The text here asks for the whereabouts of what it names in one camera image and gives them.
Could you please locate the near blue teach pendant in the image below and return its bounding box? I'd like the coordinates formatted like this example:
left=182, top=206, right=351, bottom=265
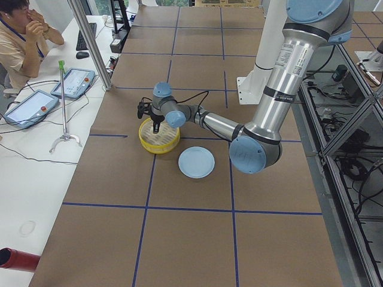
left=4, top=90, right=59, bottom=129

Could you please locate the red fire extinguisher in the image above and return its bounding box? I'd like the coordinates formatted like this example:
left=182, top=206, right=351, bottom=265
left=1, top=248, right=41, bottom=272

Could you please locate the yellow plastic steamer basket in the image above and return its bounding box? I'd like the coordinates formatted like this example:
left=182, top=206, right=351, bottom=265
left=138, top=118, right=180, bottom=154

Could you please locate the black keyboard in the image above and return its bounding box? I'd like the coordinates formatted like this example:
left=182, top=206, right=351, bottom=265
left=75, top=22, right=98, bottom=51

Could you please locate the white camera pedestal column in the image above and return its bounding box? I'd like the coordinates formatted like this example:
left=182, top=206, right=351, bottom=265
left=255, top=0, right=287, bottom=71

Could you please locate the black computer mouse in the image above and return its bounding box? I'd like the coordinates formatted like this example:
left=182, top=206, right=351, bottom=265
left=75, top=51, right=89, bottom=59

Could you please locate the aluminium frame post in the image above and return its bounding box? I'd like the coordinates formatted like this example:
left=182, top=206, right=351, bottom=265
left=68, top=0, right=112, bottom=91

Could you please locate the far blue teach pendant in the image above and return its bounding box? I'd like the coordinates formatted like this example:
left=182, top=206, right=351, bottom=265
left=63, top=68, right=95, bottom=99

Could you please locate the black computer box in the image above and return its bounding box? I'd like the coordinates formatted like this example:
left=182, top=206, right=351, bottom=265
left=110, top=29, right=128, bottom=54

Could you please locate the metal reacher grabber stick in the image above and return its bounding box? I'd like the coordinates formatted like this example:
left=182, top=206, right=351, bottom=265
left=49, top=60, right=82, bottom=154

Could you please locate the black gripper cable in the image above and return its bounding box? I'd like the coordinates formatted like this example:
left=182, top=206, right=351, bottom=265
left=140, top=90, right=209, bottom=112

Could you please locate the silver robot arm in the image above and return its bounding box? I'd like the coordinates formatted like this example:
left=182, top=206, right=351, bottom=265
left=138, top=1, right=354, bottom=173

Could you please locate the brown paper table cover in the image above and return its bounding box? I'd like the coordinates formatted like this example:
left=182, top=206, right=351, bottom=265
left=31, top=7, right=342, bottom=286

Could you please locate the light blue plate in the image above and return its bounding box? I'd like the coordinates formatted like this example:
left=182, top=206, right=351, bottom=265
left=178, top=146, right=215, bottom=179

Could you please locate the white pedestal base plate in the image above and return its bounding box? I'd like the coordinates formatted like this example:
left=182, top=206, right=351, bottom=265
left=237, top=74, right=267, bottom=105

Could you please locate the seated person beige shirt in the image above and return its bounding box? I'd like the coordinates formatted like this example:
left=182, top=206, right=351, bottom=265
left=1, top=1, right=65, bottom=89

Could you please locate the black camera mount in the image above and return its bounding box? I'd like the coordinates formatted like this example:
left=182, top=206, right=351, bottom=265
left=137, top=101, right=151, bottom=119

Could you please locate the blue teach pendant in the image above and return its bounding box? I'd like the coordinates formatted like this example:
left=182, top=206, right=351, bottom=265
left=4, top=90, right=59, bottom=129
left=63, top=68, right=95, bottom=99

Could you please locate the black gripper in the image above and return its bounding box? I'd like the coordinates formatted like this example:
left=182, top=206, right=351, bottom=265
left=150, top=112, right=164, bottom=133

